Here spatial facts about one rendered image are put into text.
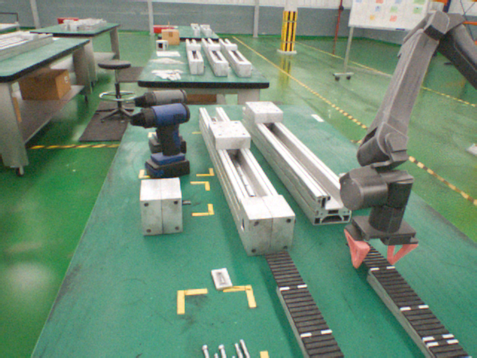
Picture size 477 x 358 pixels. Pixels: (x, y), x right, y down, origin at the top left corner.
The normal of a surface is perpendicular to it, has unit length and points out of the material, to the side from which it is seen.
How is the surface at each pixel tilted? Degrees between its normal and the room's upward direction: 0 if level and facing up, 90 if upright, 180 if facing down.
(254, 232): 90
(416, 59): 41
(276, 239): 90
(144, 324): 0
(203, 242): 0
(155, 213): 90
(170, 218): 90
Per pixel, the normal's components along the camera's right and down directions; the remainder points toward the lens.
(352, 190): -0.93, 0.12
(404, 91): 0.23, -0.40
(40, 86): 0.18, 0.45
